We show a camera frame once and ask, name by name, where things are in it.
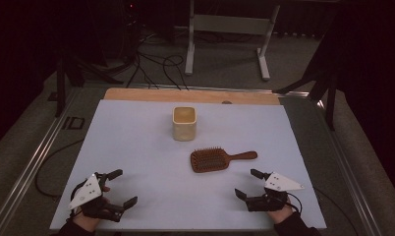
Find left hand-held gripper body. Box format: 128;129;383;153
67;172;126;224

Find black tripod stand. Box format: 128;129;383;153
53;48;125;119
271;32;340;132

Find aluminium rail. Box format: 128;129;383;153
315;97;387;236
0;88;82;236

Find cream square cup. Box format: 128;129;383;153
171;105;198;143

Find person's left hand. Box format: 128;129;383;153
71;185;112;233

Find person's right hand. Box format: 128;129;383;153
266;204;296;226

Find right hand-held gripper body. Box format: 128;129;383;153
245;171;306;213

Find black cable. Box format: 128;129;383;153
312;186;361;236
33;139;85;200

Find white metal stand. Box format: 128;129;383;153
184;0;281;83

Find left hand-held gripper cable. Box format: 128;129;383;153
67;182;88;221

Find hand-held gripper cable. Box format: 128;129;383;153
67;182;88;221
285;191;304;214

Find right hand-held gripper cable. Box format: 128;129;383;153
285;191;304;214

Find black floor cables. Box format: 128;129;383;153
126;30;191;91

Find wooden table board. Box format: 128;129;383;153
103;87;281;106

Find brown wooden hairbrush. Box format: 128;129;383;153
190;147;259;174

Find pale blue table mat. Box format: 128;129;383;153
49;99;328;232

